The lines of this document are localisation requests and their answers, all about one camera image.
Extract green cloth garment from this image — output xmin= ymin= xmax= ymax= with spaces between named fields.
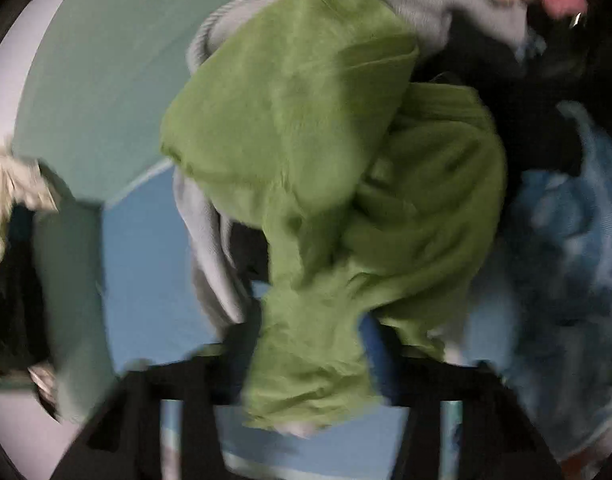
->
xmin=161 ymin=0 xmax=505 ymax=429

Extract grey knit sweater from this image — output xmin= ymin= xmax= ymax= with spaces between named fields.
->
xmin=172 ymin=0 xmax=527 ymax=333

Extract dark clothes on sofa arm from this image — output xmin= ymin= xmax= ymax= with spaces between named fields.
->
xmin=0 ymin=204 xmax=51 ymax=375

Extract blue striped garment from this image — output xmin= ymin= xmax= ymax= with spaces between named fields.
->
xmin=461 ymin=102 xmax=612 ymax=460

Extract black garment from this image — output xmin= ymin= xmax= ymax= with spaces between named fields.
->
xmin=411 ymin=11 xmax=583 ymax=238

